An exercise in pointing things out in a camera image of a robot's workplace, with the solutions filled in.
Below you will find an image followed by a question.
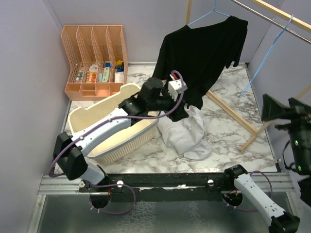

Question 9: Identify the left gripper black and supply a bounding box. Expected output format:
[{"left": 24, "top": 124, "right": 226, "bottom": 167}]
[{"left": 148, "top": 88, "right": 189, "bottom": 121}]

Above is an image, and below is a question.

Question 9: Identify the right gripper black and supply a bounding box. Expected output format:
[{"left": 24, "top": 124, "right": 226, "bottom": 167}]
[{"left": 260, "top": 91, "right": 311, "bottom": 168}]

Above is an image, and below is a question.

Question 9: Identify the white t shirt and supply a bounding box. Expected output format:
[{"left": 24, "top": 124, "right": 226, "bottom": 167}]
[{"left": 157, "top": 105, "right": 211, "bottom": 161}]

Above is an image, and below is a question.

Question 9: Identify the black t shirt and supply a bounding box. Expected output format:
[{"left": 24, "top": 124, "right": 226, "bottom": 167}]
[{"left": 153, "top": 16, "right": 248, "bottom": 109}]

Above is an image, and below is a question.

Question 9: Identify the blue wire hanger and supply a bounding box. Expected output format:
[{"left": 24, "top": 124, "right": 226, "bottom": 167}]
[
  {"left": 239, "top": 15, "right": 294, "bottom": 98},
  {"left": 187, "top": 0, "right": 230, "bottom": 26}
]

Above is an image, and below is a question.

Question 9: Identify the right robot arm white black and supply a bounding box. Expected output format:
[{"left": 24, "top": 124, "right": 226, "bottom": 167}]
[{"left": 222, "top": 94, "right": 311, "bottom": 233}]

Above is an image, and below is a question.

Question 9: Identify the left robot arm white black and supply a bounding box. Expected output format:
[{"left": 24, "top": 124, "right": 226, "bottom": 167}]
[{"left": 52, "top": 77, "right": 188, "bottom": 192}]

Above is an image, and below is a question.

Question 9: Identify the cream laundry basket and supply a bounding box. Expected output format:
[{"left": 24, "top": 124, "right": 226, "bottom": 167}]
[{"left": 68, "top": 83, "right": 158, "bottom": 166}]

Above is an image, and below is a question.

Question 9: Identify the white box in organizer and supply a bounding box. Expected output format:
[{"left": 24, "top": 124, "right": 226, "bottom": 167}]
[{"left": 114, "top": 72, "right": 124, "bottom": 83}]

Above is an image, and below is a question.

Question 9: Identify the metal hanging rod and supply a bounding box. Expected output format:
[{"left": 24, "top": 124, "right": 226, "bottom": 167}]
[{"left": 232, "top": 0, "right": 311, "bottom": 44}]

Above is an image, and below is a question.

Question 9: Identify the green white box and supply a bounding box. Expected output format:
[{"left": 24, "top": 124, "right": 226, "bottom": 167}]
[{"left": 99, "top": 67, "right": 110, "bottom": 83}]

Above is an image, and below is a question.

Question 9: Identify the orange plastic file organizer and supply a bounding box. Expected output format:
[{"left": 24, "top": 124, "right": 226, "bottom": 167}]
[{"left": 61, "top": 25, "right": 129, "bottom": 101}]

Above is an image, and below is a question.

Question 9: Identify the small bottle in organizer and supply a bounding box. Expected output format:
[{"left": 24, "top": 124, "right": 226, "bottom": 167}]
[{"left": 75, "top": 70, "right": 83, "bottom": 83}]

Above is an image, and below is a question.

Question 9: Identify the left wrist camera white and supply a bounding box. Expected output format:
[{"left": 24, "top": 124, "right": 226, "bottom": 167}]
[{"left": 168, "top": 74, "right": 182, "bottom": 101}]

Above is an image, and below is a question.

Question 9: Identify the wooden clothes rack frame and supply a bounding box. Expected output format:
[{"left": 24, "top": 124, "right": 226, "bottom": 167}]
[{"left": 185, "top": 0, "right": 311, "bottom": 152}]

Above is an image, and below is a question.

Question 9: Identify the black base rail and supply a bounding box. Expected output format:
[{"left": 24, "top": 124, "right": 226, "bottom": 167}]
[{"left": 79, "top": 165, "right": 247, "bottom": 202}]

